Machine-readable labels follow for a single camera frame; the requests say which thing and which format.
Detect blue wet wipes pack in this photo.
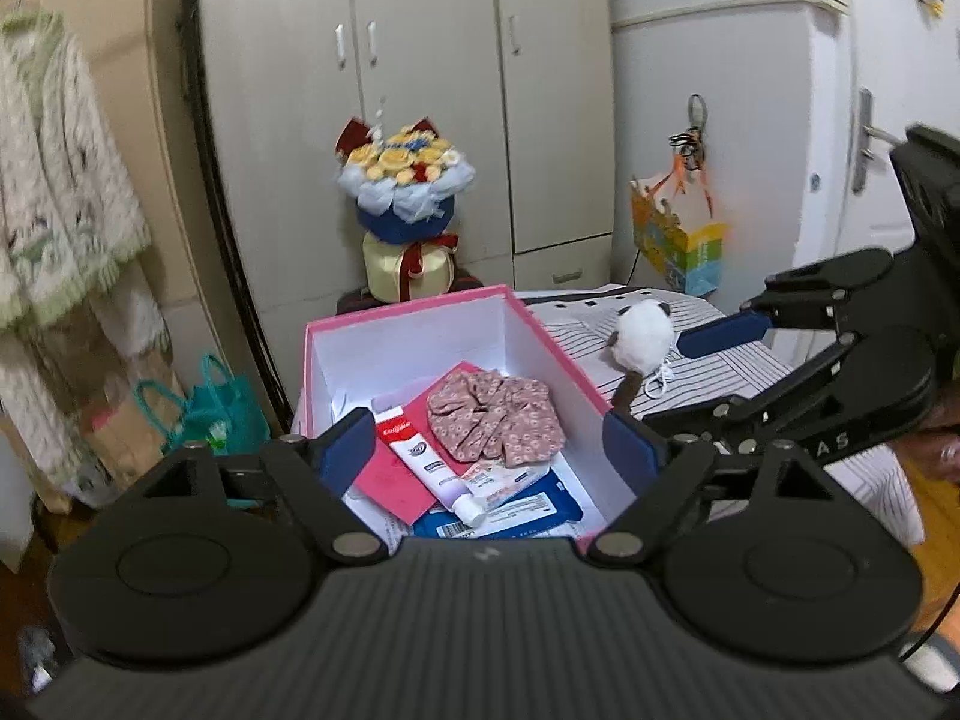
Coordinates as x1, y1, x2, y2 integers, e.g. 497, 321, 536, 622
413, 472, 583, 539

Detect white plush cat keychain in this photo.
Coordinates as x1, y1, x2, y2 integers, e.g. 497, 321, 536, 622
607, 299, 675, 415

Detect white toothpaste tube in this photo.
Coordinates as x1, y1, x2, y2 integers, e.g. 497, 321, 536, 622
374, 406, 485, 528

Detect pink floral scrunchie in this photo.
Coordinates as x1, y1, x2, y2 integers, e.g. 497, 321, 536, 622
427, 371, 566, 466

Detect teal woven bag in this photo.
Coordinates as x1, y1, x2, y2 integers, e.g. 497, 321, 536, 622
133, 353, 272, 457

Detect colourful paper gift bag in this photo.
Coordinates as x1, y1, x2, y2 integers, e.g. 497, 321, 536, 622
630, 154, 726, 298

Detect striped tablecloth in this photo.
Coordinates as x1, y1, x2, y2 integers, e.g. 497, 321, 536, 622
291, 283, 928, 550

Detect pink cardboard box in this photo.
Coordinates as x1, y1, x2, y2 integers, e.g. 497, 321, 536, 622
299, 288, 636, 550

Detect brown paper bag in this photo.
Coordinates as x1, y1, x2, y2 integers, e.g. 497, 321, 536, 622
80, 351, 184, 491

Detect white door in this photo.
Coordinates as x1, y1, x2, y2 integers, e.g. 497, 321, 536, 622
771, 0, 960, 361

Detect yellow flower bouquet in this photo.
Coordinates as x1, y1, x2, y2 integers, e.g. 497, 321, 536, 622
335, 115, 475, 304

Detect cream knitted cardigan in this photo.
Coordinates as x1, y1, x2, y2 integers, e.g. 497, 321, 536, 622
2, 10, 169, 388

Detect beige wardrobe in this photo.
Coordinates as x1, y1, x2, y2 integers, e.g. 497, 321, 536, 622
199, 0, 615, 395

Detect metal door handle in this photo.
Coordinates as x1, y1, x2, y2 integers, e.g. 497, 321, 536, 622
850, 88, 901, 195

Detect black cables on hook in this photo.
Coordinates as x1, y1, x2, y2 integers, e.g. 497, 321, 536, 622
668, 92, 712, 171

